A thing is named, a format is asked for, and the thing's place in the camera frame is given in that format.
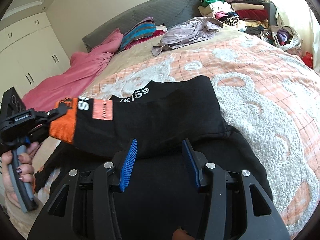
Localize pink duvet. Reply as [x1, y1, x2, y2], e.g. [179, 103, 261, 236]
[22, 28, 123, 111]

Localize left hand painted nails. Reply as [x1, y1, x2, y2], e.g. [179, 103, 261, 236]
[2, 142, 40, 209]

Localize black sweater with orange cuffs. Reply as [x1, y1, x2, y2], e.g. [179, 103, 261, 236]
[34, 75, 275, 240]

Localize striped blue brown pillow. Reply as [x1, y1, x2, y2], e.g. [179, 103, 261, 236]
[119, 17, 167, 51]

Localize white wardrobe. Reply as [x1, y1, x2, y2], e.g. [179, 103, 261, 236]
[1, 12, 69, 97]

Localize lilac crumpled garment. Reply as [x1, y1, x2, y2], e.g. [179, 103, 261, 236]
[151, 17, 223, 56]

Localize pile of folded clothes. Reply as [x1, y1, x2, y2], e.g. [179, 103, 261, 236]
[198, 0, 277, 36]

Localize peach white tufted blanket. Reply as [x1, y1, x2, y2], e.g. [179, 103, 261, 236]
[84, 30, 319, 237]

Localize grey quilted headboard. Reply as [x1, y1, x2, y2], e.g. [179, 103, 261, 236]
[82, 0, 201, 51]

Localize bag of clothes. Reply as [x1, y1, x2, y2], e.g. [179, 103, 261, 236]
[260, 25, 302, 51]

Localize beige bed sheet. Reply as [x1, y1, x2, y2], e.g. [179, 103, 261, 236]
[94, 33, 176, 86]

